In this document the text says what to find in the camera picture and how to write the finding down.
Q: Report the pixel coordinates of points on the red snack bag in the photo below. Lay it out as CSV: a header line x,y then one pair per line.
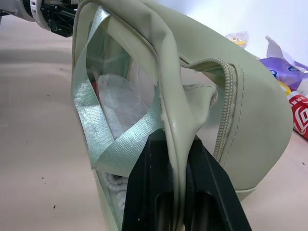
x,y
300,115

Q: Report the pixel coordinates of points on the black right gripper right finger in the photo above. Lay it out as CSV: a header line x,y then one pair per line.
x,y
211,197

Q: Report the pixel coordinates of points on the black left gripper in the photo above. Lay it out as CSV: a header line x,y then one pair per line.
x,y
61,16

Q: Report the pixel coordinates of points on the purple tissue pack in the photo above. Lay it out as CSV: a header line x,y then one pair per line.
x,y
288,69

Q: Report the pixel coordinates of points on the green zip pouch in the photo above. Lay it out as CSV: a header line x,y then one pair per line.
x,y
255,115

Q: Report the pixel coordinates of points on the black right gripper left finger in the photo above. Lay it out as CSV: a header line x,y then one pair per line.
x,y
146,192

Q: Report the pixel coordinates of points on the clear wrapper with yellow contents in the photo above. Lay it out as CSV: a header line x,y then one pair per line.
x,y
238,39

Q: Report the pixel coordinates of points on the white towel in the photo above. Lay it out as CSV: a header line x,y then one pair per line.
x,y
120,106

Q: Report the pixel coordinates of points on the yellow snack bag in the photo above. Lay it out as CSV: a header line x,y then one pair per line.
x,y
286,89

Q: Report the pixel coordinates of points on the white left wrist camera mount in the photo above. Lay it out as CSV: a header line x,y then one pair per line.
x,y
36,16

